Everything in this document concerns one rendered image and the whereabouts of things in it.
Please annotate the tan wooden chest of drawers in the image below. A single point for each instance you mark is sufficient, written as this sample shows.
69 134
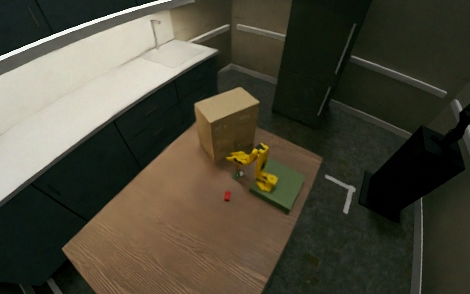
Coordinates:
218 107

